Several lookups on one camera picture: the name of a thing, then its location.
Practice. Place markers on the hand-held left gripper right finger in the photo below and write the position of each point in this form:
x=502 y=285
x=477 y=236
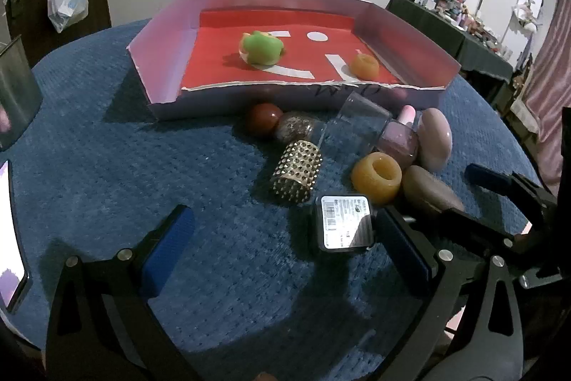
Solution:
x=401 y=249

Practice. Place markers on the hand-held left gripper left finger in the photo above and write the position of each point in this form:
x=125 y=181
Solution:
x=167 y=242

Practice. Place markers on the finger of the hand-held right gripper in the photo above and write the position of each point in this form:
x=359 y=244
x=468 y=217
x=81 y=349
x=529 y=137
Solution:
x=473 y=224
x=481 y=174

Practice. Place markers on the brown oval case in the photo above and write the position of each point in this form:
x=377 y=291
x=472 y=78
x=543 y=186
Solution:
x=426 y=187

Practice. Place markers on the pink oval case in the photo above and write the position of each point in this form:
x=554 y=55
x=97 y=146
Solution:
x=435 y=137

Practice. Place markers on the black square bottle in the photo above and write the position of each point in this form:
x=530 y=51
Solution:
x=343 y=220

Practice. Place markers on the pink nail polish bottle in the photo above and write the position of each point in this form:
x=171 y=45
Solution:
x=397 y=140

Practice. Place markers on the gold studded cylinder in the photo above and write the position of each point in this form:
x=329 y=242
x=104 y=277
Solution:
x=294 y=171

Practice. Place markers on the clear glass cup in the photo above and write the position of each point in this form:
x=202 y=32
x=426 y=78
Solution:
x=357 y=122

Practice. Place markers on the glitter bottle with red cap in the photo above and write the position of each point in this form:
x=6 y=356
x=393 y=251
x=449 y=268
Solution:
x=263 y=120

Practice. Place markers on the pink and red cardboard tray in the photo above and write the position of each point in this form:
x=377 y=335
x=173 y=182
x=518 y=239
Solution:
x=232 y=24

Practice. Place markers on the pink curtain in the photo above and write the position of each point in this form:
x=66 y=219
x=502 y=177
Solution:
x=551 y=64

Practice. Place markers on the table with dark cloth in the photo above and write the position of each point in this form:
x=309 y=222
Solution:
x=428 y=24

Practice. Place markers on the row of cosmetic bottles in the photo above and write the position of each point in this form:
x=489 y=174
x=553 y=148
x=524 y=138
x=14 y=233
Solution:
x=450 y=4

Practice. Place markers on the green frog toy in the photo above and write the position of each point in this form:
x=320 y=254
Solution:
x=263 y=48

